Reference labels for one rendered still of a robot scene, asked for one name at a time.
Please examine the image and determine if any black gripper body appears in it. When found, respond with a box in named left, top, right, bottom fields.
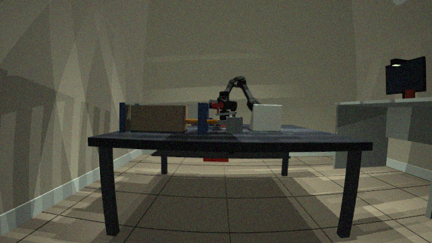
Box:
left=219, top=91, right=230, bottom=120

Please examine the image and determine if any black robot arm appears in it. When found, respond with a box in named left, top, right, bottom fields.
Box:
left=209, top=76, right=262, bottom=111

